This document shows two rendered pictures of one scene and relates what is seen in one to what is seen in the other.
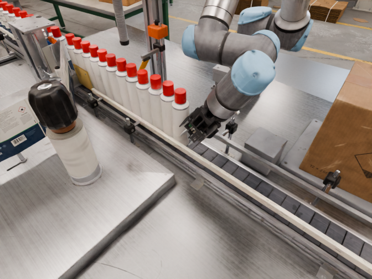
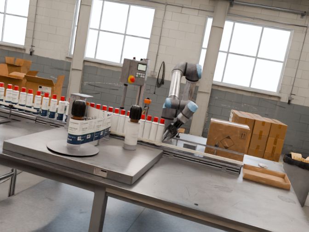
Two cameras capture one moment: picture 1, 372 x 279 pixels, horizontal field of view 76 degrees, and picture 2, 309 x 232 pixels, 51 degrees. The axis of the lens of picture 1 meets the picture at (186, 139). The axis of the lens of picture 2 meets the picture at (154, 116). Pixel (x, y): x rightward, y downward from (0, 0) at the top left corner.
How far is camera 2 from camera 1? 1.92 m
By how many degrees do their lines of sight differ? 44
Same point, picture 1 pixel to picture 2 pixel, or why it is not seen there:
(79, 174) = (134, 143)
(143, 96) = (142, 124)
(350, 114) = (215, 125)
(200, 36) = (172, 100)
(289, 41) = not seen: hidden behind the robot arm
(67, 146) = (137, 127)
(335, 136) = (213, 135)
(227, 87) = (186, 110)
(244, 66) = (191, 103)
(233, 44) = (182, 102)
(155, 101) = (148, 125)
